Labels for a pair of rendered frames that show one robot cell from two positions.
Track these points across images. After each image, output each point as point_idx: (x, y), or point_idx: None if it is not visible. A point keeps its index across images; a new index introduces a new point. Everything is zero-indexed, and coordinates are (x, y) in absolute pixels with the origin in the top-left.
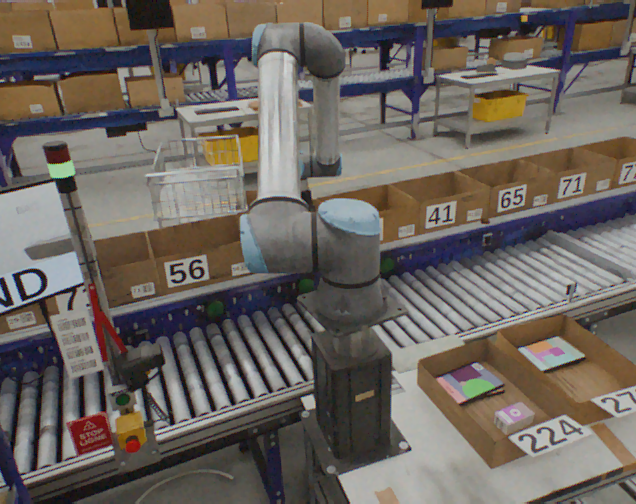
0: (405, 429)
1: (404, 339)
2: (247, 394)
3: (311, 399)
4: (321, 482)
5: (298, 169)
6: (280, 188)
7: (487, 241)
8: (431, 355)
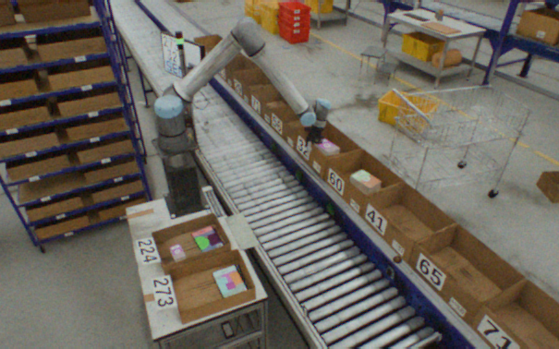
0: (184, 218)
1: (255, 222)
2: (218, 171)
3: (209, 188)
4: None
5: (192, 81)
6: (180, 82)
7: (387, 271)
8: (216, 217)
